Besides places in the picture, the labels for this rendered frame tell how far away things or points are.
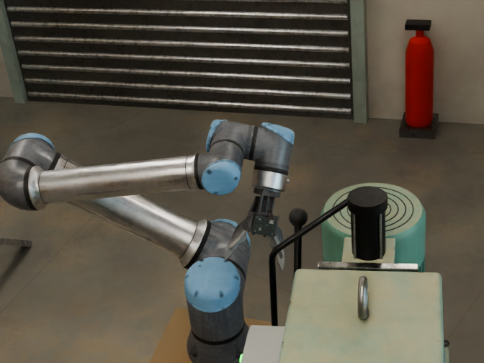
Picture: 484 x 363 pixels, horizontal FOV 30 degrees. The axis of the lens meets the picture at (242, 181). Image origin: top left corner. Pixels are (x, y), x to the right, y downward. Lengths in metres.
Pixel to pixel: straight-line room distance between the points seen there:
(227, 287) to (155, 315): 1.36
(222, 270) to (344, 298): 1.13
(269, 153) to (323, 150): 2.37
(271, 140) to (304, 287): 1.00
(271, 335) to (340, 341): 0.12
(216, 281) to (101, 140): 2.71
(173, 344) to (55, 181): 0.62
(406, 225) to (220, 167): 0.78
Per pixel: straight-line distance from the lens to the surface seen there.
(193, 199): 4.37
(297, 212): 1.64
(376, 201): 1.35
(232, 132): 2.30
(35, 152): 2.48
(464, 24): 4.65
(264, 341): 1.33
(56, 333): 3.75
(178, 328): 2.67
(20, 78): 5.56
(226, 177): 2.19
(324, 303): 1.32
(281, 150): 2.31
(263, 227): 2.29
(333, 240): 1.50
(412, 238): 1.50
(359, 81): 4.78
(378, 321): 1.29
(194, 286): 2.40
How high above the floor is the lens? 2.37
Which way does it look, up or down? 32 degrees down
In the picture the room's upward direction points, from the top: 6 degrees counter-clockwise
